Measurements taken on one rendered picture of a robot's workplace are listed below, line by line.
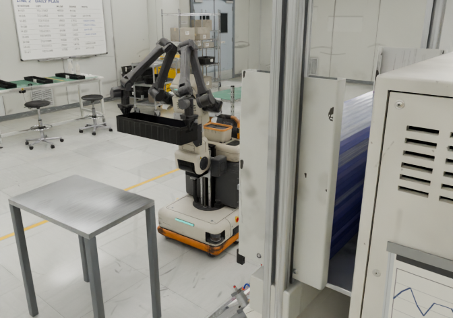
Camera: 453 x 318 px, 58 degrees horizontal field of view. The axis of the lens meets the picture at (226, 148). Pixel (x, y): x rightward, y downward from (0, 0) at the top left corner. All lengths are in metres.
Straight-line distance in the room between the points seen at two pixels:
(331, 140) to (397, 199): 0.11
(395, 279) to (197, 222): 2.63
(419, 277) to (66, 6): 8.26
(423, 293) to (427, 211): 0.11
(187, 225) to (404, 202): 2.74
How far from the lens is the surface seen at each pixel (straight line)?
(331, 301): 0.92
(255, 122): 0.62
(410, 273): 0.61
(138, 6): 9.59
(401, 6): 11.26
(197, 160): 2.99
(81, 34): 8.72
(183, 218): 3.25
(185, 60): 2.64
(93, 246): 2.12
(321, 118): 0.57
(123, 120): 2.84
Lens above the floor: 1.79
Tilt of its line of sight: 18 degrees down
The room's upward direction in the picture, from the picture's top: straight up
